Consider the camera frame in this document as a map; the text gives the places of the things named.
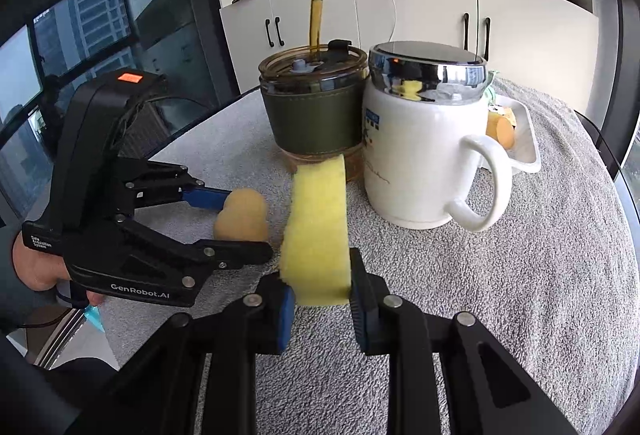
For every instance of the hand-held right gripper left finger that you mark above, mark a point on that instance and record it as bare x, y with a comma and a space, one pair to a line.
287, 320

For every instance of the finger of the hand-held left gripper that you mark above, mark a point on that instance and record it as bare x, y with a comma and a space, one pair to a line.
235, 254
207, 198

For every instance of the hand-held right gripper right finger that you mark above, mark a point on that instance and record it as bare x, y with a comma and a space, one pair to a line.
357, 310

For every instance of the tan rounded sponge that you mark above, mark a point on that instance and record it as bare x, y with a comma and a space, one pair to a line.
242, 217
501, 131

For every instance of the long yellow sponge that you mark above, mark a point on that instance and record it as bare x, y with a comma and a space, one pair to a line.
317, 235

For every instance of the white plastic tray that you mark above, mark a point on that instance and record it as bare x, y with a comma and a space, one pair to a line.
525, 140

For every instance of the person's left hand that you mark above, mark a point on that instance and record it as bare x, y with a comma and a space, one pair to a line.
37, 267

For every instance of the dark green glass tumbler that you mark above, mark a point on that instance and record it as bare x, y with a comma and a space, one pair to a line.
312, 125

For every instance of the white mug with chrome lid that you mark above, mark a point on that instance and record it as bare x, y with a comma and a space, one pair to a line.
410, 155

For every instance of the white cabinet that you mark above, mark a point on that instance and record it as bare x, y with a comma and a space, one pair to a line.
430, 0

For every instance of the black window frame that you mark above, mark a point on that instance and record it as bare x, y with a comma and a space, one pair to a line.
622, 65

